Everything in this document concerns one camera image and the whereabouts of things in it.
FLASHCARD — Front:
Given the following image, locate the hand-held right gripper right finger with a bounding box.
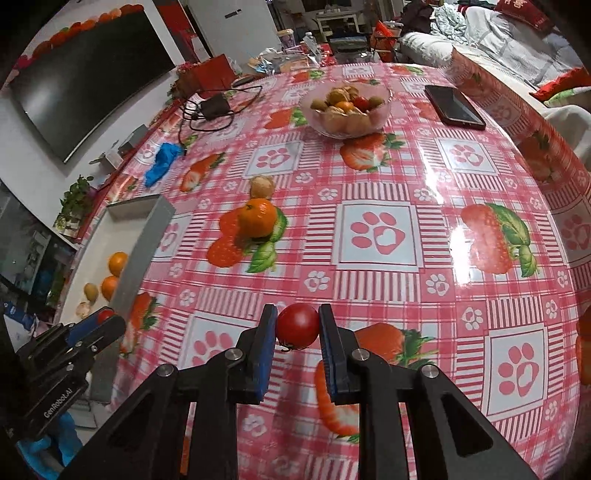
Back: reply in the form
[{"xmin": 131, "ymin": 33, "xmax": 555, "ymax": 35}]
[{"xmin": 318, "ymin": 304, "xmax": 539, "ymax": 480}]

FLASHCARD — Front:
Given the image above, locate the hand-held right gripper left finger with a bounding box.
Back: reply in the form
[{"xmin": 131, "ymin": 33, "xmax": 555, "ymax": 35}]
[{"xmin": 60, "ymin": 303, "xmax": 278, "ymax": 480}]

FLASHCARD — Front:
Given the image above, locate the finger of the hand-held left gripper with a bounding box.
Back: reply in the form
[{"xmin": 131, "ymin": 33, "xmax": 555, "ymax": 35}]
[
  {"xmin": 15, "ymin": 307, "xmax": 109, "ymax": 361},
  {"xmin": 22, "ymin": 316, "xmax": 127, "ymax": 389}
]

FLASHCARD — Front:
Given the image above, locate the red tomato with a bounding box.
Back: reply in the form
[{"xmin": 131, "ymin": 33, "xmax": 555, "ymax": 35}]
[{"xmin": 276, "ymin": 302, "xmax": 321, "ymax": 350}]

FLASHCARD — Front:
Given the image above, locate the white rectangular tray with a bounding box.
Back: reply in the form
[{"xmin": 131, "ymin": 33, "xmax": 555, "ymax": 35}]
[{"xmin": 60, "ymin": 195, "xmax": 177, "ymax": 326}]

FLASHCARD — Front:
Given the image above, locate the person's left hand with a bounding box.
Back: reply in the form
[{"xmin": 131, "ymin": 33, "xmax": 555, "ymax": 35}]
[{"xmin": 16, "ymin": 411, "xmax": 86, "ymax": 480}]

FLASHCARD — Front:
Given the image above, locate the glass display case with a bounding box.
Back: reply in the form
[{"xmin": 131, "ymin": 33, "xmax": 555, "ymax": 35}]
[{"xmin": 0, "ymin": 185, "xmax": 77, "ymax": 315}]

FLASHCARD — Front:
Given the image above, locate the red checked strawberry tablecloth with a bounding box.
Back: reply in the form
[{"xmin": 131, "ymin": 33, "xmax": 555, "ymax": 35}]
[{"xmin": 74, "ymin": 46, "xmax": 591, "ymax": 480}]

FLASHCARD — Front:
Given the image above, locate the green potted plant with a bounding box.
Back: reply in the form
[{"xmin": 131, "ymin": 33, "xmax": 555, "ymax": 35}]
[{"xmin": 58, "ymin": 175, "xmax": 95, "ymax": 232}]

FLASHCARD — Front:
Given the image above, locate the white open box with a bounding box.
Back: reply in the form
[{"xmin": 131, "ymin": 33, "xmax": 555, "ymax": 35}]
[{"xmin": 90, "ymin": 150, "xmax": 123, "ymax": 169}]

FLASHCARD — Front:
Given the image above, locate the physalis with dry husk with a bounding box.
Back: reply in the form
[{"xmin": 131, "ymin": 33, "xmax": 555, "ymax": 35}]
[{"xmin": 249, "ymin": 175, "xmax": 277, "ymax": 200}]

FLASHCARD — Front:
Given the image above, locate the blue gloves pile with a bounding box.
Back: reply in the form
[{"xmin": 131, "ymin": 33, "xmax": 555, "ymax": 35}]
[{"xmin": 144, "ymin": 143, "xmax": 185, "ymax": 188}]

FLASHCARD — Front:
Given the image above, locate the grey box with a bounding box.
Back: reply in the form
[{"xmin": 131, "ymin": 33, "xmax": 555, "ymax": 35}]
[{"xmin": 117, "ymin": 127, "xmax": 148, "ymax": 155}]

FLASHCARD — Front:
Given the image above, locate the clear glass bowl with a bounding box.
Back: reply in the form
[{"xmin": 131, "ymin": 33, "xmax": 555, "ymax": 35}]
[{"xmin": 300, "ymin": 79, "xmax": 393, "ymax": 139}]

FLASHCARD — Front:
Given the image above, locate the large black television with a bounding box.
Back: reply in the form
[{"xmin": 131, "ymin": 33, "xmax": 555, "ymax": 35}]
[{"xmin": 10, "ymin": 10, "xmax": 177, "ymax": 163}]

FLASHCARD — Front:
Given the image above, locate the black power adapter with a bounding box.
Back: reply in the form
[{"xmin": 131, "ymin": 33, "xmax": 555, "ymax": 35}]
[{"xmin": 199, "ymin": 95, "xmax": 232, "ymax": 121}]

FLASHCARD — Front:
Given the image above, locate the heap of physalis and tomatoes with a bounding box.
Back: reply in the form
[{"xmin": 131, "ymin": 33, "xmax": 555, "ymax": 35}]
[{"xmin": 310, "ymin": 85, "xmax": 384, "ymax": 132}]

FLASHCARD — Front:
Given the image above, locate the black smartphone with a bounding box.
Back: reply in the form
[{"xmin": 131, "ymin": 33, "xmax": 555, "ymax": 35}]
[{"xmin": 424, "ymin": 84, "xmax": 487, "ymax": 130}]

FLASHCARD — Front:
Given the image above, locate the stack of red gift boxes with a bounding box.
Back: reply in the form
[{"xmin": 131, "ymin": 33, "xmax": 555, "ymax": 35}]
[{"xmin": 178, "ymin": 53, "xmax": 241, "ymax": 100}]

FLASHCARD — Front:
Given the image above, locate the orange fruit garland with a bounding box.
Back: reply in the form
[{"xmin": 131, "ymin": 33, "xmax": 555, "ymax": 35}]
[{"xmin": 18, "ymin": 4, "xmax": 146, "ymax": 65}]

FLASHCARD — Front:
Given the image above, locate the black box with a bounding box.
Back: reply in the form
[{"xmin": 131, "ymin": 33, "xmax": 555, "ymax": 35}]
[{"xmin": 330, "ymin": 37, "xmax": 370, "ymax": 61}]

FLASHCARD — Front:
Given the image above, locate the white side table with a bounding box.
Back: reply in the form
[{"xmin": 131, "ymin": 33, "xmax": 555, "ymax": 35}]
[{"xmin": 316, "ymin": 9, "xmax": 361, "ymax": 35}]

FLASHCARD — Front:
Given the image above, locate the dark clothes pile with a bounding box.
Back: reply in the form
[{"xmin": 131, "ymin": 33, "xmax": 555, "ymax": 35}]
[{"xmin": 402, "ymin": 0, "xmax": 439, "ymax": 33}]

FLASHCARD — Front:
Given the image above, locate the red trimmed cushion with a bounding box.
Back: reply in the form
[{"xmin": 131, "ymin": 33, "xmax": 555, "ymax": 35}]
[{"xmin": 531, "ymin": 67, "xmax": 591, "ymax": 107}]

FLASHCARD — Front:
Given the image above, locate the sofa with white quilts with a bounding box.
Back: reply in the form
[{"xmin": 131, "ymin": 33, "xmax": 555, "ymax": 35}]
[{"xmin": 399, "ymin": 0, "xmax": 591, "ymax": 121}]

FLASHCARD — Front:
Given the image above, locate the black cable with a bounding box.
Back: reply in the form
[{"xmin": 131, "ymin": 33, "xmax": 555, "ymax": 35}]
[{"xmin": 178, "ymin": 78, "xmax": 264, "ymax": 144}]

